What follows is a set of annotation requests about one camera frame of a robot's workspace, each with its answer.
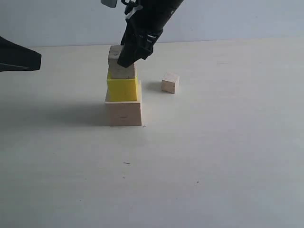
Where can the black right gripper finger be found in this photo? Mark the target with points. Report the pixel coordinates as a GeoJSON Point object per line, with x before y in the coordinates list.
{"type": "Point", "coordinates": [129, 55]}

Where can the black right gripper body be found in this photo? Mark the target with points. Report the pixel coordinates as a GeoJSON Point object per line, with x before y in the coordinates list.
{"type": "Point", "coordinates": [143, 30]}

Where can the yellow cube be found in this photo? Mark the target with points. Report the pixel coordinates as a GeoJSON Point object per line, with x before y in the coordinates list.
{"type": "Point", "coordinates": [122, 90]}

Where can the large pale wooden cube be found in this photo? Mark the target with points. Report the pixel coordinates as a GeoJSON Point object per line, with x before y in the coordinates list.
{"type": "Point", "coordinates": [125, 113]}

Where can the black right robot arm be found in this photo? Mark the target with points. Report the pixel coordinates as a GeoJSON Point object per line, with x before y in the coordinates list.
{"type": "Point", "coordinates": [165, 7]}

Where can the small pale wooden cube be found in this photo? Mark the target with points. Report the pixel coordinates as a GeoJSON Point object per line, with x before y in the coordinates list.
{"type": "Point", "coordinates": [170, 83]}

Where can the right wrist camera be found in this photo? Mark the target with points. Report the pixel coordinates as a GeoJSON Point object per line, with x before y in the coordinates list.
{"type": "Point", "coordinates": [109, 3]}

